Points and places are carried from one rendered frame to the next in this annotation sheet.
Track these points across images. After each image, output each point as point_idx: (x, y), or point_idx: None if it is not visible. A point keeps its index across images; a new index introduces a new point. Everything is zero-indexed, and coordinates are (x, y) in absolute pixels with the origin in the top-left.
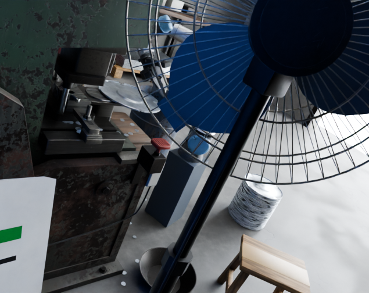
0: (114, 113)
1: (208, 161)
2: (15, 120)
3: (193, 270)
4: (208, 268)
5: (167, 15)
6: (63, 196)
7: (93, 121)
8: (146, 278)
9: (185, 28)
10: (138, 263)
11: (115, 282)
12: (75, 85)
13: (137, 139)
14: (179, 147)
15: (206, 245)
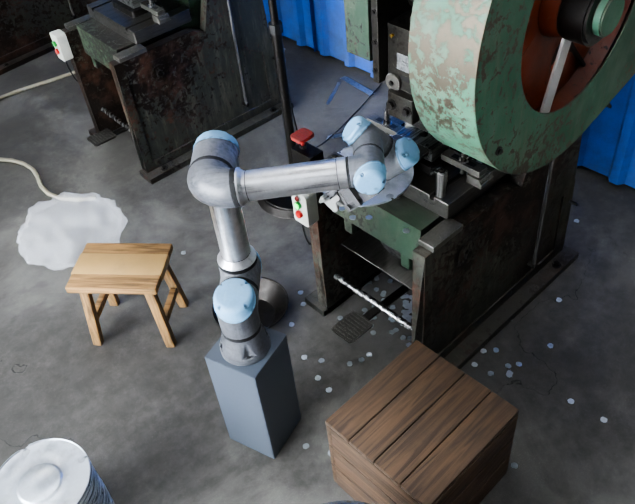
0: (443, 475)
1: (206, 355)
2: None
3: (216, 319)
4: (187, 357)
5: (358, 117)
6: None
7: (377, 123)
8: (276, 302)
9: (322, 160)
10: (289, 322)
11: (310, 291)
12: (431, 149)
13: (357, 402)
14: (268, 337)
15: (186, 396)
